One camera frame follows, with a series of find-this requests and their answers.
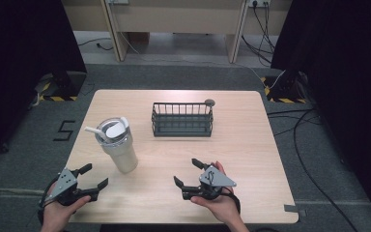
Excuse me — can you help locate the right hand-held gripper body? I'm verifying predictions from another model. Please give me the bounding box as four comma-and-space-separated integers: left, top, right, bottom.
182, 164, 238, 201

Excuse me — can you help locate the person's right hand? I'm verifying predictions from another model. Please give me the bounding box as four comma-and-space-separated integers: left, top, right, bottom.
189, 160, 242, 225

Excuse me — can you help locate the black wrist strap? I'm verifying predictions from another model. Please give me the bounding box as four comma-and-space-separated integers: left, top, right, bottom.
220, 188, 242, 216

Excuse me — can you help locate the light wooden desk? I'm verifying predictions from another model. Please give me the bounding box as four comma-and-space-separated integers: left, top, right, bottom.
61, 0, 294, 64

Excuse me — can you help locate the white wall socket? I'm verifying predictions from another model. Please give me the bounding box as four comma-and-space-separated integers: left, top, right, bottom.
246, 0, 271, 9

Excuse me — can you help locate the black wire basket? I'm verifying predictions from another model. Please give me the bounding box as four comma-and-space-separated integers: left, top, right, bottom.
151, 101, 214, 138

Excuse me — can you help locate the grey tape strip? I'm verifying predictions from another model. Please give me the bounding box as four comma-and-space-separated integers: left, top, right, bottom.
283, 203, 307, 218

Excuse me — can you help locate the black curtain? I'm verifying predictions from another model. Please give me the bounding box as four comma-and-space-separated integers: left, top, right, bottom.
270, 0, 371, 224
0, 0, 88, 163

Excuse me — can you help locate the stand base with striped tape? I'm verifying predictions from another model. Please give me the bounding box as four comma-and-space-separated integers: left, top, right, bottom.
261, 70, 309, 104
36, 71, 88, 102

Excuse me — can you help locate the bundle of black cables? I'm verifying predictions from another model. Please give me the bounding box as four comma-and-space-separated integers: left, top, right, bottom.
241, 1, 276, 66

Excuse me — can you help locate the white tumbler with straw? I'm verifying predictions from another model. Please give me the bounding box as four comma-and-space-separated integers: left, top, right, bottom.
83, 116, 140, 175

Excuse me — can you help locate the person's left hand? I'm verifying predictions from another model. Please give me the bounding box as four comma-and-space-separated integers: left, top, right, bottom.
41, 182, 92, 230

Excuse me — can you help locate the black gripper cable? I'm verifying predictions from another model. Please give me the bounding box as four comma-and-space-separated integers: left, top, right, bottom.
37, 182, 60, 225

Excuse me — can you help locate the long black floor cable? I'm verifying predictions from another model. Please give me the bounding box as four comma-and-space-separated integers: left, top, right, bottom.
266, 107, 359, 232

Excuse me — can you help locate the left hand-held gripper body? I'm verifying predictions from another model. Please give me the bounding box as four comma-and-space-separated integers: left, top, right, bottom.
46, 166, 100, 207

